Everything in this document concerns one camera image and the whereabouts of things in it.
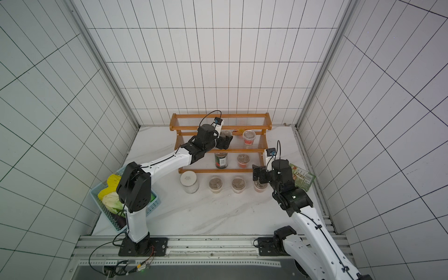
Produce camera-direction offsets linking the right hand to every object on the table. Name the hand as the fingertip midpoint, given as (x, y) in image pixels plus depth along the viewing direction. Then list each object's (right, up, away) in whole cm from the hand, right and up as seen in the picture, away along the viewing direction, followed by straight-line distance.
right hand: (257, 163), depth 77 cm
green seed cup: (-14, +14, +11) cm, 23 cm away
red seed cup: (+3, -13, +9) cm, 16 cm away
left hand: (-16, +12, +13) cm, 24 cm away
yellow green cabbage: (-70, -10, +7) cm, 71 cm away
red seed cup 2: (-3, +12, +10) cm, 16 cm away
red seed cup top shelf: (-8, -12, +9) cm, 17 cm away
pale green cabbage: (-65, -17, -1) cm, 67 cm away
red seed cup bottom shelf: (-5, 0, +17) cm, 18 cm away
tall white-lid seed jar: (-32, -10, +7) cm, 35 cm away
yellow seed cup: (-19, -12, +9) cm, 24 cm away
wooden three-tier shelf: (-2, +5, +17) cm, 18 cm away
